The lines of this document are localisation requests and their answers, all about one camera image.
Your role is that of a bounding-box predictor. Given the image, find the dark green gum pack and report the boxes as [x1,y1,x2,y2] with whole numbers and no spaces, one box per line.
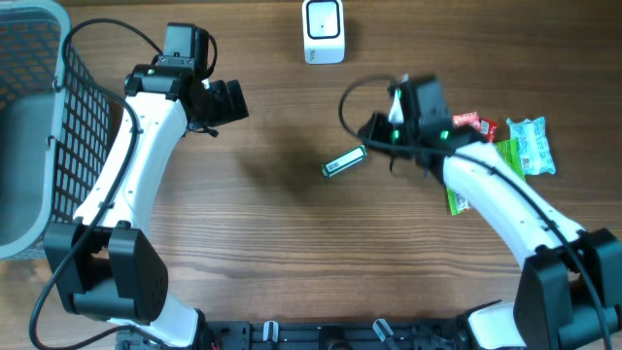
[322,145,367,179]

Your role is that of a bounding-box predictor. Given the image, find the red small box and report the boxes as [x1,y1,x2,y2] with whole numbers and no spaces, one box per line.
[452,112,481,132]

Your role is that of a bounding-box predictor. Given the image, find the red long stick packet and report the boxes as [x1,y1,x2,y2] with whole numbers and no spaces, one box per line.
[480,119,498,142]

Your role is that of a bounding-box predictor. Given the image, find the green snack bag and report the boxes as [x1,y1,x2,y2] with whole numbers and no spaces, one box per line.
[446,139,525,216]

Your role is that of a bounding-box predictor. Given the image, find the teal white snack packet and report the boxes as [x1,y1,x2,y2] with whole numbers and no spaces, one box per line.
[506,117,556,175]

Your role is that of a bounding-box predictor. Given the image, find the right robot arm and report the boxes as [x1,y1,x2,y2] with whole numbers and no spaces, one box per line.
[355,75,621,349]

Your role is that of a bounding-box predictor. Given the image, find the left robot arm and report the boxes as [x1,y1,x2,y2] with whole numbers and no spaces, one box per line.
[44,22,249,349]

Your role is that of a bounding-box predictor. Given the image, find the white barcode scanner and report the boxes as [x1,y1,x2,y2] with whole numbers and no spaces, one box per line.
[301,0,346,65]

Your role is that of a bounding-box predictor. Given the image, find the grey plastic shopping basket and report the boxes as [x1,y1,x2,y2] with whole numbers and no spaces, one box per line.
[1,1,112,260]

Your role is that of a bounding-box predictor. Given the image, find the right black cable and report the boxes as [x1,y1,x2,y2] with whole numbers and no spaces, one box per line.
[337,73,614,350]

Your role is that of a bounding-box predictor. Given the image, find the black cable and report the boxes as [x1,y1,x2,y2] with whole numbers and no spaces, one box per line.
[27,17,163,350]
[337,73,614,350]

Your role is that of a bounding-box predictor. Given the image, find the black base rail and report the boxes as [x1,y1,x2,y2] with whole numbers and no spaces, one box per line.
[115,318,472,350]

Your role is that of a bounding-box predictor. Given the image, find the left black cable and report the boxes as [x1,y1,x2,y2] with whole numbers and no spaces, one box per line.
[27,17,163,350]

